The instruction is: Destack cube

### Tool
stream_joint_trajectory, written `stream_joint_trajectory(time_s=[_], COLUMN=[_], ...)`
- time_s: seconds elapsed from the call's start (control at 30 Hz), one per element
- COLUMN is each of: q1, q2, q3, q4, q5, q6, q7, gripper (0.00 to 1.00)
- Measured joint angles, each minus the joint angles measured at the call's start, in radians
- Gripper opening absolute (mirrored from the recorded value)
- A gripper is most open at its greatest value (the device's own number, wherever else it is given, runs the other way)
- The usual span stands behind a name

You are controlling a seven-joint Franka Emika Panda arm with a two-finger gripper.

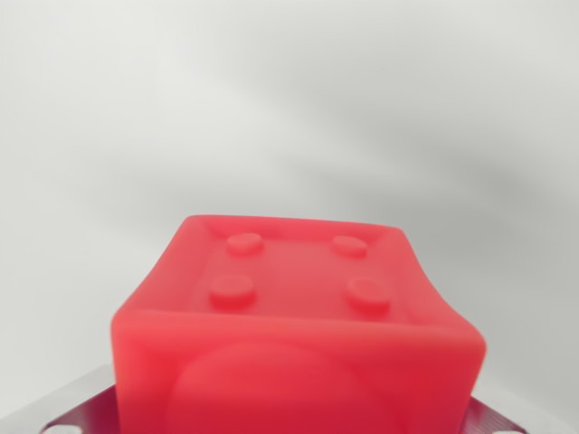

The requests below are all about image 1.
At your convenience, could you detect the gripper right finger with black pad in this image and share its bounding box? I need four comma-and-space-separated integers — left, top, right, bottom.
460, 375, 579, 434

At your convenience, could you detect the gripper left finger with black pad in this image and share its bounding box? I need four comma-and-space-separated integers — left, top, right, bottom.
0, 363, 120, 434

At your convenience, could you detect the red studded cube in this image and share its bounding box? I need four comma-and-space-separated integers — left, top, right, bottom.
110, 213, 489, 434

